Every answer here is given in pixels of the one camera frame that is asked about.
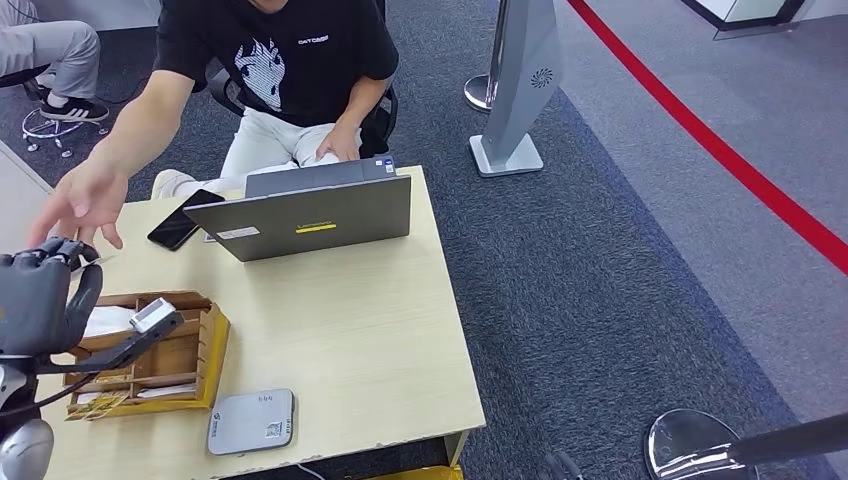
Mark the wooden compartment organizer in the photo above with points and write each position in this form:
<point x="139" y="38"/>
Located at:
<point x="175" y="351"/>

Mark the yellow box under desk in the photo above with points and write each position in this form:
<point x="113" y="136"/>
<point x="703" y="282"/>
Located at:
<point x="424" y="474"/>

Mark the person in black shirt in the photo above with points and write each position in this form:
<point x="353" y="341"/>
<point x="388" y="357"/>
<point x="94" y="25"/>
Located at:
<point x="298" y="73"/>

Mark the person's left hand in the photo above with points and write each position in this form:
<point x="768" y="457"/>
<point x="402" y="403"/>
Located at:
<point x="341" y="142"/>

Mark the black office chair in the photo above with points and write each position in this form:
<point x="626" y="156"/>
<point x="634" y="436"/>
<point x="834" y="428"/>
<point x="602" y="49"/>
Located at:
<point x="381" y="126"/>

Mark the black smartphone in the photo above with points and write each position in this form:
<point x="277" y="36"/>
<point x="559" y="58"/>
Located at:
<point x="177" y="222"/>

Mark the grey laptop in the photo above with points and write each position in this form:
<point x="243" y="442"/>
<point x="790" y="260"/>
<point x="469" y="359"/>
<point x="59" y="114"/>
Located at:
<point x="311" y="222"/>

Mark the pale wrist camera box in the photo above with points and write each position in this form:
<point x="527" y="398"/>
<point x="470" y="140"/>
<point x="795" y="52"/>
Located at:
<point x="152" y="315"/>

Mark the yellow cardboard box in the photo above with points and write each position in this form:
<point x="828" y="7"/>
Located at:
<point x="220" y="351"/>

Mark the white display counter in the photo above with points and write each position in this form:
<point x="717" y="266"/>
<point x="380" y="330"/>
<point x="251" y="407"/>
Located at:
<point x="738" y="10"/>

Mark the chrome base stool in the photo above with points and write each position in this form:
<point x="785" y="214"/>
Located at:
<point x="46" y="126"/>

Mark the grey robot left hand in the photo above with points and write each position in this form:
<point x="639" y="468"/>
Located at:
<point x="36" y="305"/>

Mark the chrome stanchion post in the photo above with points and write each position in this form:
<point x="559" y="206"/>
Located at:
<point x="477" y="89"/>

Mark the grey card reader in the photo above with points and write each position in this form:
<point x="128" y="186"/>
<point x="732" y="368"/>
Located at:
<point x="250" y="424"/>

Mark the white partition panel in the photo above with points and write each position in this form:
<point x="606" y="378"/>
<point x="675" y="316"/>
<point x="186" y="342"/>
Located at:
<point x="20" y="205"/>

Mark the person in grey trousers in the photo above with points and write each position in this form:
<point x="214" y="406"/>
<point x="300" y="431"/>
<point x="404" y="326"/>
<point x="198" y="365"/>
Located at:
<point x="53" y="46"/>

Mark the silver kiosk stand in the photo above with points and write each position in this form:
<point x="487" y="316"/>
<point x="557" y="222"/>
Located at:
<point x="523" y="79"/>

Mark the yellow patterned card sleeves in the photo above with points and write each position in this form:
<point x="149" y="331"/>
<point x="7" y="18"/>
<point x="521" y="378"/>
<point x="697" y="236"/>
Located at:
<point x="99" y="405"/>

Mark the person's right hand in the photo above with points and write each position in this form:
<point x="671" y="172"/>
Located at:
<point x="89" y="199"/>

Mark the red barrier belt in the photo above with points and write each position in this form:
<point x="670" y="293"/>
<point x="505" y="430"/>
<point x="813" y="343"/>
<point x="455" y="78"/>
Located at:
<point x="696" y="126"/>

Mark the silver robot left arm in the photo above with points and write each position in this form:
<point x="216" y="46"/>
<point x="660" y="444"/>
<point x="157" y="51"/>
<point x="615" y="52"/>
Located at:
<point x="26" y="450"/>

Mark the white card stack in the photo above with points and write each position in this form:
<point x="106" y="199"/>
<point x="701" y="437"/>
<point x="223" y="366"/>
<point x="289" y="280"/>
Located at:
<point x="106" y="321"/>

